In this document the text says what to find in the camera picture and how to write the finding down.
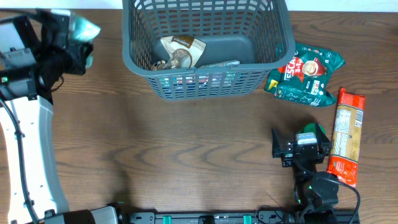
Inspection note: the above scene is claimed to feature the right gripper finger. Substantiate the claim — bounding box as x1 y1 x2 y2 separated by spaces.
315 123 331 156
271 128 289 158

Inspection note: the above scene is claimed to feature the small teal wipes packet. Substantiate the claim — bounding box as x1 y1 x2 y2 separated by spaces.
68 12 101 68

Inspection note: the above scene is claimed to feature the green Nescafe coffee bag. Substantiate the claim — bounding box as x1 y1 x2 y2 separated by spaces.
264 43 345 108

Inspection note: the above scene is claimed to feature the blue Kleenex tissue multipack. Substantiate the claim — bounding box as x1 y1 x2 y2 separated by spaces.
160 60 240 90

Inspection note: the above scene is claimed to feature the beige brown snack pouch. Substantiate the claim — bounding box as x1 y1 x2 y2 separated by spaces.
150 35 206 71

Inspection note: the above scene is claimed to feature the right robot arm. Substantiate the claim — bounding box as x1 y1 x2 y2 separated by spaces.
271 123 339 223

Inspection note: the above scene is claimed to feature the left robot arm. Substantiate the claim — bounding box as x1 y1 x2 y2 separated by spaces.
1 9 129 224

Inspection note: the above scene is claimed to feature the green lidded jar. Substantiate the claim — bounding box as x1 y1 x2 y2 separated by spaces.
300 123 326 138

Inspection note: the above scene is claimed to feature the orange spaghetti pasta packet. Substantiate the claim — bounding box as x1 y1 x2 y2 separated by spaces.
327 88 366 187

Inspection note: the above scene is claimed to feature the grey plastic lattice basket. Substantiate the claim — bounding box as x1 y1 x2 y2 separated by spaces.
123 0 295 100

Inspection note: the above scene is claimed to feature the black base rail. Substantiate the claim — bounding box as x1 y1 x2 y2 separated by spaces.
128 210 360 224

